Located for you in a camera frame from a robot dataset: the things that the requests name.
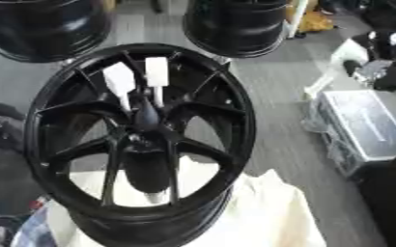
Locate white pin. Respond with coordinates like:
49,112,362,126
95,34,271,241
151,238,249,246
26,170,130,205
144,56,171,108
101,62,139,114

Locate black wheel rim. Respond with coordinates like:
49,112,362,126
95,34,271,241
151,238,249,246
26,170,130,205
0,0,114,64
181,0,292,59

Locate black spoked wheel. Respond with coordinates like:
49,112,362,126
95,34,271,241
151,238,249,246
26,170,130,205
22,42,259,247

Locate white cloth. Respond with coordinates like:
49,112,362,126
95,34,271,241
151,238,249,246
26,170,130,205
43,154,328,247

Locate yellow bag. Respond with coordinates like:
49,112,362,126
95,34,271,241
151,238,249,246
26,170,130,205
296,11,337,34

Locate silver equipment case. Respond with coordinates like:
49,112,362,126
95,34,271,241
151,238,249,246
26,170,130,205
300,89,396,178

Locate black and white equipment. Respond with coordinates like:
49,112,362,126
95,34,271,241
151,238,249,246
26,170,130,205
302,30,396,100

